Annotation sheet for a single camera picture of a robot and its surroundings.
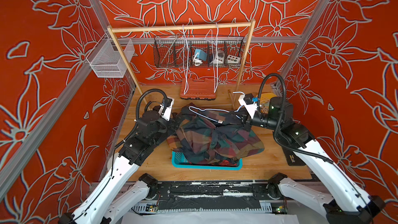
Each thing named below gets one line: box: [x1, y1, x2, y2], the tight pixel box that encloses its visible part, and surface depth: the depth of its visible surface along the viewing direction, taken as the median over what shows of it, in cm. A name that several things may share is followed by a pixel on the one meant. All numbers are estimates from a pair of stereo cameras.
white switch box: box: [213, 49, 225, 64], surface depth 93 cm
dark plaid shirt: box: [166, 102, 265, 167], surface depth 72 cm
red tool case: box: [179, 77, 217, 101], surface depth 109 cm
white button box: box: [226, 54, 241, 64], surface depth 96 cm
